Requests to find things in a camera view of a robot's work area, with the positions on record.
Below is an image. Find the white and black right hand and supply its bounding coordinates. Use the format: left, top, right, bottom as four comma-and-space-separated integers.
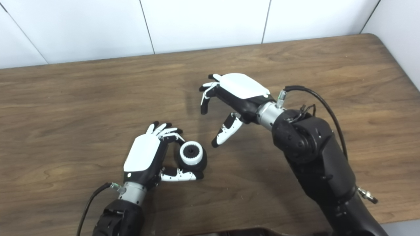
199, 73, 275, 148

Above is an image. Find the white and black left hand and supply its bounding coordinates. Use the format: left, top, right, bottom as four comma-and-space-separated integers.
123, 121, 204, 190

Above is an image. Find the white plastic ring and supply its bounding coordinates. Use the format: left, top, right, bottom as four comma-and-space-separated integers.
180, 141, 203, 165

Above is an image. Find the round black plastic part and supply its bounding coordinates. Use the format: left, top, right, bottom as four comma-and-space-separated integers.
177, 142, 208, 172

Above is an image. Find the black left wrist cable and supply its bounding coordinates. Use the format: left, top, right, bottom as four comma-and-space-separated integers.
76, 183, 127, 236

